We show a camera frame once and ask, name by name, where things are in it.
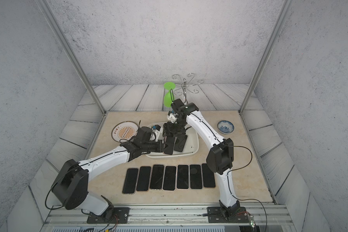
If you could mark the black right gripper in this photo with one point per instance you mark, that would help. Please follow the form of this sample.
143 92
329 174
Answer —
170 130

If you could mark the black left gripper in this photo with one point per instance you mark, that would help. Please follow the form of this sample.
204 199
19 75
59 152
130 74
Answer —
160 148

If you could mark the phone with purple clear case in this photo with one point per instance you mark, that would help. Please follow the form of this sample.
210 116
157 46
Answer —
169 143

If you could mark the white plastic storage box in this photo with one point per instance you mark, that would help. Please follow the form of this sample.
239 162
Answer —
190 147

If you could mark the black phone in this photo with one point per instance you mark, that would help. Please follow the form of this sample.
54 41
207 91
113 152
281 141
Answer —
195 176
208 177
130 181
183 177

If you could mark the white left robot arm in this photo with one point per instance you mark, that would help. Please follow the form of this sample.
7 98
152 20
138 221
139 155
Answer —
71 185

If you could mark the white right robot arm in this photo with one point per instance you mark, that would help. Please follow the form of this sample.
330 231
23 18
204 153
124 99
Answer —
221 151

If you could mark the orange patterned round plate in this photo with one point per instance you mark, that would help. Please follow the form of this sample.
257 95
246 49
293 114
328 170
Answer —
124 131

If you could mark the blue white ceramic bowl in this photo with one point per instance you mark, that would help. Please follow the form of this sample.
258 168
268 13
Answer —
225 127

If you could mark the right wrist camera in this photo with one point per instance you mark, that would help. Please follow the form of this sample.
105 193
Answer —
172 117

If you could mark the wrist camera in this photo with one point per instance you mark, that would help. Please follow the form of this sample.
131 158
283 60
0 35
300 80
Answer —
157 131
172 117

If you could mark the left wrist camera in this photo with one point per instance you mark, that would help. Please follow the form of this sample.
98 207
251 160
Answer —
157 131

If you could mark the silver wire glass rack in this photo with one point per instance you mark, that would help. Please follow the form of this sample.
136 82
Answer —
186 86

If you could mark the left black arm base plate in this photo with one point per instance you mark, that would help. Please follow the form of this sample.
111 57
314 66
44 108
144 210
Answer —
115 215

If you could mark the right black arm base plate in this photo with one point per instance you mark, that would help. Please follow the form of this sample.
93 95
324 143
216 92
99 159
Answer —
227 215

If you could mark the aluminium rail front frame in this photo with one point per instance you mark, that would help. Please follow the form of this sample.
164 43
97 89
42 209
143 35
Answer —
267 218

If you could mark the left aluminium frame post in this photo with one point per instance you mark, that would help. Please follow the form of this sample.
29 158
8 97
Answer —
51 20

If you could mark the aluminium frame post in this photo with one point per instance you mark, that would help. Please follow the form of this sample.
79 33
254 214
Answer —
267 52
51 20

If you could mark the right aluminium frame post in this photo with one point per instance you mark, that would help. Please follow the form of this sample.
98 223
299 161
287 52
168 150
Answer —
267 52

